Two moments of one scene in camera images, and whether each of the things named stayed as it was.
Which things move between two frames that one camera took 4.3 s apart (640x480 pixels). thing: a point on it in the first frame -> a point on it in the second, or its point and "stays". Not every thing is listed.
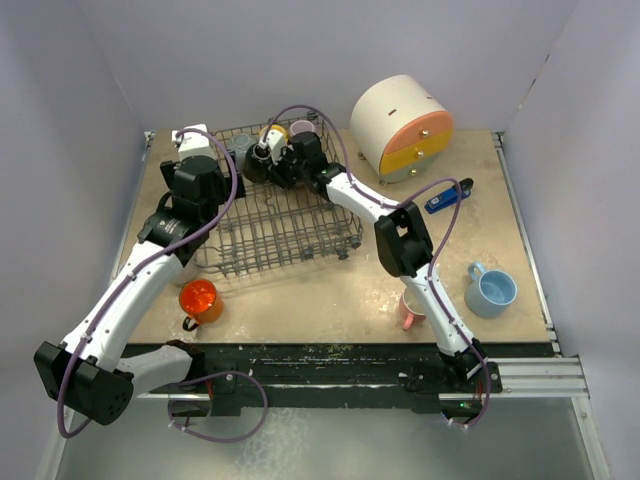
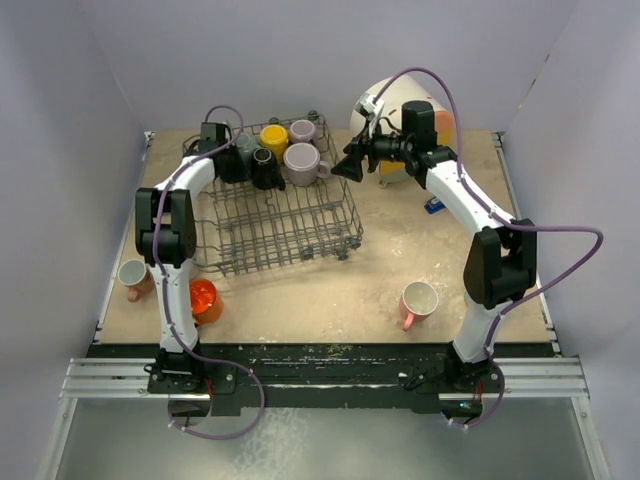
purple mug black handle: [301, 126] stays
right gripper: [276, 174] -> [351, 166]
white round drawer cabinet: [402, 127] stays
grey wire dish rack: [270, 226] stays
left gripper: [225, 189] -> [239, 175]
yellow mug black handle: [274, 127] stays
